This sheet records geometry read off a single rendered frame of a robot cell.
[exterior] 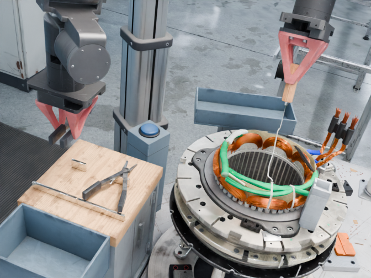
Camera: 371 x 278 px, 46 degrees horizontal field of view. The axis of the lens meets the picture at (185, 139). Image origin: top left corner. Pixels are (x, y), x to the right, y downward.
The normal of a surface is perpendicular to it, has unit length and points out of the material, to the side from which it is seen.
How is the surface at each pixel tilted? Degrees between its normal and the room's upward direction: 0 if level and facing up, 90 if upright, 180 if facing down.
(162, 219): 0
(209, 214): 0
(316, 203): 90
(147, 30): 90
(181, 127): 0
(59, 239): 90
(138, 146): 90
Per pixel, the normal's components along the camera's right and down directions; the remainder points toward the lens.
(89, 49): 0.50, 0.57
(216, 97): -0.04, 0.60
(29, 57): 0.92, 0.32
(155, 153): 0.73, 0.47
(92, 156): 0.12, -0.80
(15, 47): -0.38, 0.52
